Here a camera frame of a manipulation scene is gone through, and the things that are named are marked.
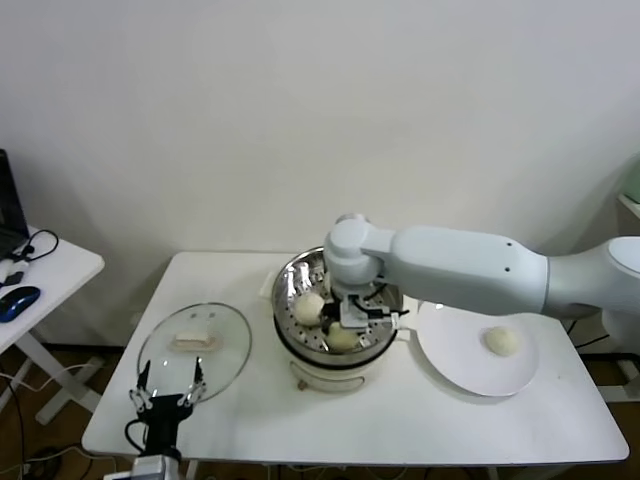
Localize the white rack foot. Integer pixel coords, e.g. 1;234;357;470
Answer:
597;357;640;406

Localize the white round plate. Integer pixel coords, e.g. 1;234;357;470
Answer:
416;298;541;399

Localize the black floor cable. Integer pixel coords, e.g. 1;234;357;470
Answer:
0;372;26;480

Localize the glass pot lid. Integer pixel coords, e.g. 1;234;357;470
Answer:
137;301;253;406

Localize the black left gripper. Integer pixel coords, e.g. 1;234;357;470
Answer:
128;354;207;453

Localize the black power cable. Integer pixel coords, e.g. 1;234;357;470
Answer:
567;319;609;351

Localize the blue computer mouse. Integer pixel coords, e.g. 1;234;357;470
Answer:
0;286;41;324

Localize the stainless steel steamer basket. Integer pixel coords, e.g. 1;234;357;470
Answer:
271;245;404;364

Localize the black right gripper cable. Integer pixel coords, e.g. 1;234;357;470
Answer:
349;287;396;316

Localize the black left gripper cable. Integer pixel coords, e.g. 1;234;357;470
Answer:
124;418;151;454

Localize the white steamed baozi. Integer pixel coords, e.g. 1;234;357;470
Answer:
325;323;359;354
293;292;325;326
483;325;520;358

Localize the white side desk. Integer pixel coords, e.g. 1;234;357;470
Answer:
0;224;106;426

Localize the black laptop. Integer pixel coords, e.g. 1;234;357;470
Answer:
0;149;31;259

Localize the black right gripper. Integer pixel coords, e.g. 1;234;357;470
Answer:
322;294;384;352

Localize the black looped desk cable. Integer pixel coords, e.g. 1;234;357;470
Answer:
12;230;59;264

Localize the white electric cooking pot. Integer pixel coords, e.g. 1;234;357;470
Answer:
258;272;419;394

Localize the white floor cable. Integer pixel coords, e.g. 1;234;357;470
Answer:
0;363;104;396

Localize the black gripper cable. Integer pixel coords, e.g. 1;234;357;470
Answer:
124;418;151;454
349;287;396;316

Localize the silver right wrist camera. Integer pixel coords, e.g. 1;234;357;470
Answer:
339;294;401;332

